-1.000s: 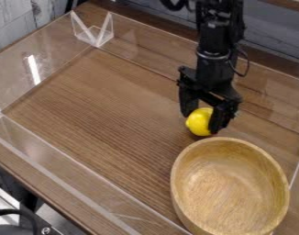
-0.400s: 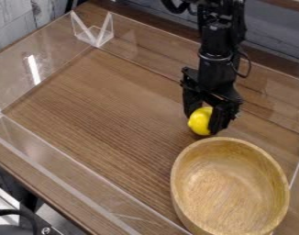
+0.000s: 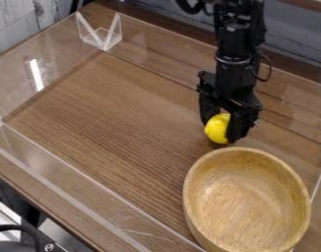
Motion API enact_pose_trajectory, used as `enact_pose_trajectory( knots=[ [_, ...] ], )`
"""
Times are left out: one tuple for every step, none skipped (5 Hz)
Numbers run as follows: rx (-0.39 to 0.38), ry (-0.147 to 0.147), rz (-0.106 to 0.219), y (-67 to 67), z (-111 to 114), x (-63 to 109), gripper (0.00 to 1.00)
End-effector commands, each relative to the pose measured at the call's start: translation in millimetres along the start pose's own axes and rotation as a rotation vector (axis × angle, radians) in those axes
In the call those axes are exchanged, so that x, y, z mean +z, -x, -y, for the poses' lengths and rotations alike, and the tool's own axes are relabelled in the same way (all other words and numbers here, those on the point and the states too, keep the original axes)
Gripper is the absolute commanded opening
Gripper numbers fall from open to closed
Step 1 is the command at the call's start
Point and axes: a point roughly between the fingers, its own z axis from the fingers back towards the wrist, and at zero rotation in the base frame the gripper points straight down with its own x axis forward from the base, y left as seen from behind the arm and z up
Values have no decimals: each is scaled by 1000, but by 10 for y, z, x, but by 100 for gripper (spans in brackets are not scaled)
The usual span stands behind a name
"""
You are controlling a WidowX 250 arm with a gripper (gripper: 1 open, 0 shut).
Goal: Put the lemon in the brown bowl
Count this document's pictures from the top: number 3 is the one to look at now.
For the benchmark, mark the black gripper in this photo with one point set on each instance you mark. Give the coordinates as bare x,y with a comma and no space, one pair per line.
237,100

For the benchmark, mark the yellow lemon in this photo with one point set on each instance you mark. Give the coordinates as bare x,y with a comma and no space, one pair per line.
216,128

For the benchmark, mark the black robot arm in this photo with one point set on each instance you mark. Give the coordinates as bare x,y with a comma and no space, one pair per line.
240,29

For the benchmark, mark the brown wooden bowl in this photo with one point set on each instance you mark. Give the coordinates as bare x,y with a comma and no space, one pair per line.
246,202

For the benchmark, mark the clear acrylic tray wall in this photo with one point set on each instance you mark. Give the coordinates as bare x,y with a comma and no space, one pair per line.
101,132

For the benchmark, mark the clear acrylic corner bracket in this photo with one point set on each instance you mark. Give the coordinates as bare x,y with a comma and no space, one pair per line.
102,38

